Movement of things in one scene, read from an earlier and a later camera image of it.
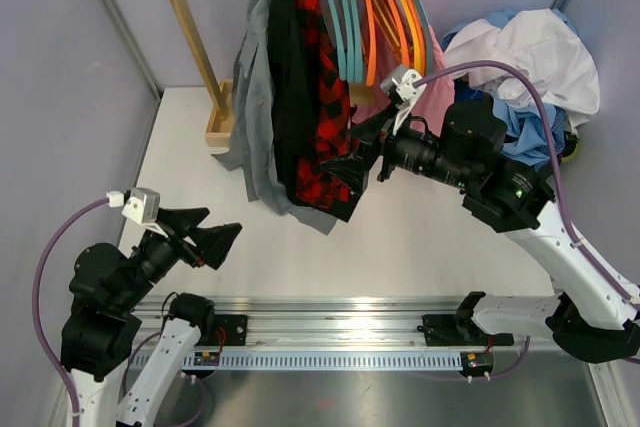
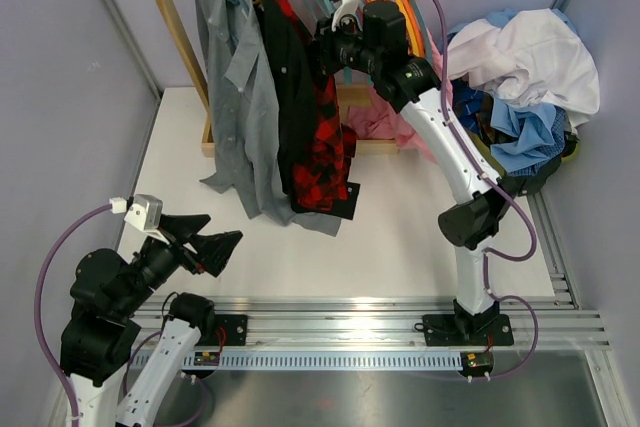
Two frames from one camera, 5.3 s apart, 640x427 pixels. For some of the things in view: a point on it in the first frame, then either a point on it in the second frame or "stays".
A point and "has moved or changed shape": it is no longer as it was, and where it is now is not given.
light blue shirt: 528,123 stays
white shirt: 542,43 stays
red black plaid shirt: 329,119 has moved or changed shape
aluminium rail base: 352,332 stays
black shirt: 294,123 has moved or changed shape
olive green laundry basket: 571,147 stays
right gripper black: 378,139 to 320,48
